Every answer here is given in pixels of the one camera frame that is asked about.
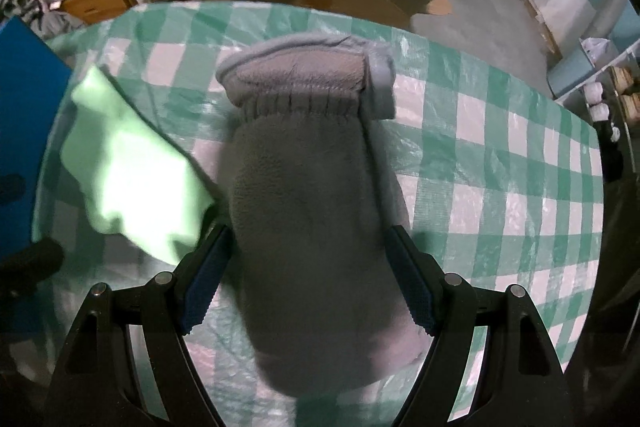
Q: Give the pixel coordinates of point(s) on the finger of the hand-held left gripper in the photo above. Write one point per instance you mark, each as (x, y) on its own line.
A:
(11, 189)
(30, 259)

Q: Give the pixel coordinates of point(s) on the black bottle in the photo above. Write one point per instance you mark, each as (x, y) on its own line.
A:
(612, 157)

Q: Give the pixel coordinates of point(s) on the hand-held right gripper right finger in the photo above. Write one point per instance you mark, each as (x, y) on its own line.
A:
(417, 287)

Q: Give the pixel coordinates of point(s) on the small white plastic bag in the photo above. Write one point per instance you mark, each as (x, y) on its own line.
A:
(597, 49)

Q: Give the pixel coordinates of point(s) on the light green sock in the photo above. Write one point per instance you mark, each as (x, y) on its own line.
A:
(130, 177)

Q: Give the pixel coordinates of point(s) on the grey clothing pile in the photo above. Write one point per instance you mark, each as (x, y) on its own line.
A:
(45, 19)

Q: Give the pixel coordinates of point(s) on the grey fleece mitten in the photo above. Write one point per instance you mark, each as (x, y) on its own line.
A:
(310, 207)

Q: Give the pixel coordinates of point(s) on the green white checkered tablecloth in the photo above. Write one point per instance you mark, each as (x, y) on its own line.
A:
(500, 207)

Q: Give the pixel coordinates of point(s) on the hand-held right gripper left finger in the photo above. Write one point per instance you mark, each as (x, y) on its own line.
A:
(205, 287)

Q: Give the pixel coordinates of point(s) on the blue-sided cardboard box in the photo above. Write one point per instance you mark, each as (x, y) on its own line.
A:
(25, 107)

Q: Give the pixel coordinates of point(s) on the tan round object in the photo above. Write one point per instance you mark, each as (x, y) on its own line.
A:
(626, 78)
(631, 107)

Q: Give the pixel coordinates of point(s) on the light blue storage cabinet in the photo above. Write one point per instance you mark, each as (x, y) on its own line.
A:
(575, 72)

